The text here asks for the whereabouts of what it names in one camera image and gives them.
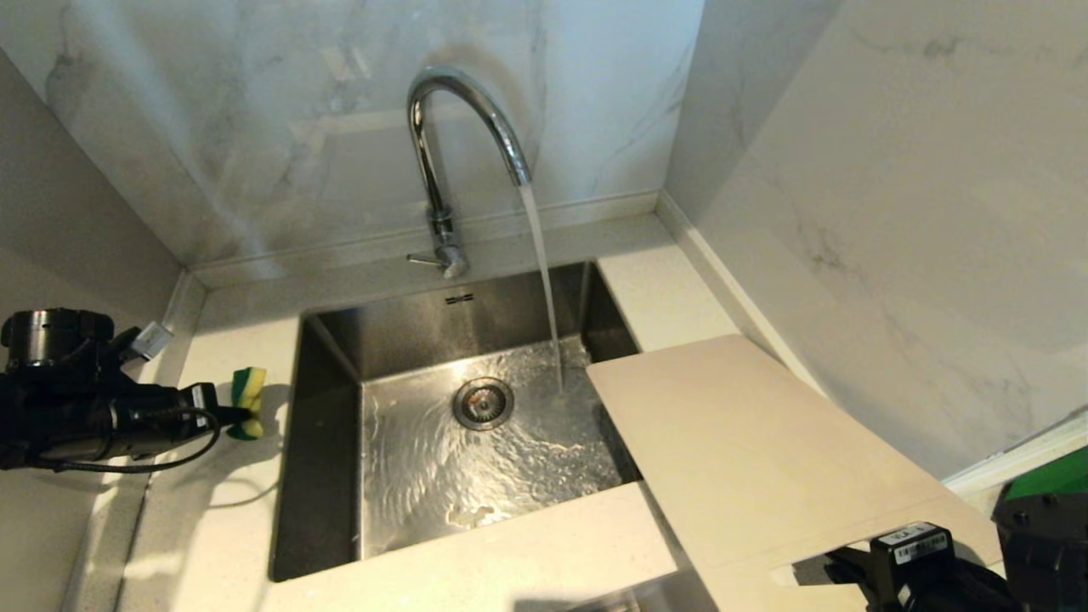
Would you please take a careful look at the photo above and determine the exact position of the black cable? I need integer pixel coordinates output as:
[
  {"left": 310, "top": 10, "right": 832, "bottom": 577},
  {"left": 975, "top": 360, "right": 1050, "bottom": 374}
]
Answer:
[{"left": 47, "top": 407, "right": 223, "bottom": 475}]

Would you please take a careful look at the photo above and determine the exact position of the green panel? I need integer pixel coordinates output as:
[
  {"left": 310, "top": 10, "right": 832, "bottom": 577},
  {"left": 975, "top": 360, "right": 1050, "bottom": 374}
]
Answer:
[{"left": 1006, "top": 445, "right": 1088, "bottom": 502}]

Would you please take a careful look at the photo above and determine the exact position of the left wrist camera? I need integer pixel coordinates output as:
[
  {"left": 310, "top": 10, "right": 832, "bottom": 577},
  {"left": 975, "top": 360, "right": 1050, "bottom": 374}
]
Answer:
[{"left": 117, "top": 320, "right": 176, "bottom": 367}]

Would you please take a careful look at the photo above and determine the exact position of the round metal sink drain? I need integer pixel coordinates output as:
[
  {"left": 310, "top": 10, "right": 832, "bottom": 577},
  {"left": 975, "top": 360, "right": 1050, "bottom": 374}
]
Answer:
[{"left": 452, "top": 376, "right": 516, "bottom": 432}]

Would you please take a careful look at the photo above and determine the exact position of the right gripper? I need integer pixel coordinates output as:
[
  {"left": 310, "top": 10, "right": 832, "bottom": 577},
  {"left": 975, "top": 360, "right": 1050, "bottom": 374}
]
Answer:
[{"left": 822, "top": 522, "right": 997, "bottom": 612}]

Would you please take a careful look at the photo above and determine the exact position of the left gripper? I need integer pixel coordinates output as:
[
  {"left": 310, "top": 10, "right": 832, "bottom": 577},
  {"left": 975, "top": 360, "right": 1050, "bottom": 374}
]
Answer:
[{"left": 104, "top": 382, "right": 256, "bottom": 450}]

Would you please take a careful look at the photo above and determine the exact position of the chrome gooseneck faucet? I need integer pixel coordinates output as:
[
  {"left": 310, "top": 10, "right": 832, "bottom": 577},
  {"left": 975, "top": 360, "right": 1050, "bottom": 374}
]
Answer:
[{"left": 405, "top": 65, "right": 535, "bottom": 282}]

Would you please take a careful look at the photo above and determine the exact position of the beige cutting board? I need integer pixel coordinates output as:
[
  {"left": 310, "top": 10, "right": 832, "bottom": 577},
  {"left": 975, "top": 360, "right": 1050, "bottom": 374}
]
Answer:
[{"left": 586, "top": 333, "right": 1006, "bottom": 589}]

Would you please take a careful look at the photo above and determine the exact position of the stainless steel sink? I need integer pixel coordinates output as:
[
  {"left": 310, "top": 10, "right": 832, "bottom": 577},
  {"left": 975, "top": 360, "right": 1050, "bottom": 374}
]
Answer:
[{"left": 269, "top": 258, "right": 644, "bottom": 584}]

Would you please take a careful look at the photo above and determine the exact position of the yellow and green sponge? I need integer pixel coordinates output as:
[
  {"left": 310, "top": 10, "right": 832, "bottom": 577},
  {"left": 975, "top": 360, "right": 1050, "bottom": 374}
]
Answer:
[{"left": 226, "top": 366, "right": 268, "bottom": 442}]

